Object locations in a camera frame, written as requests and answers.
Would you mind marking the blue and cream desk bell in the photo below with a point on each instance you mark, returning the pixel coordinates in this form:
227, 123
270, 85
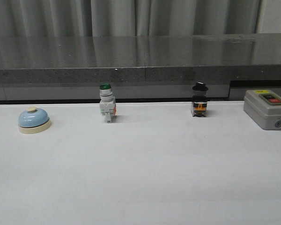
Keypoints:
33, 120

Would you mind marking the green-capped white push button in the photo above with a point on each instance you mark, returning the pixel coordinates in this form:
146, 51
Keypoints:
107, 103

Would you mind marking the grey stone counter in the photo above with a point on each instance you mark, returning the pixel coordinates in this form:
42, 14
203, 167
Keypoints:
139, 69

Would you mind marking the grey curtain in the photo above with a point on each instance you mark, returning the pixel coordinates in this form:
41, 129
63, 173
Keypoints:
115, 18

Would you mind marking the black selector switch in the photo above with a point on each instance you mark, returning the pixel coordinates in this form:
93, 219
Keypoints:
199, 103

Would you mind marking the grey on-off switch box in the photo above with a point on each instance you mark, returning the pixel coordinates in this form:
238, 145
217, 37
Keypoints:
264, 107

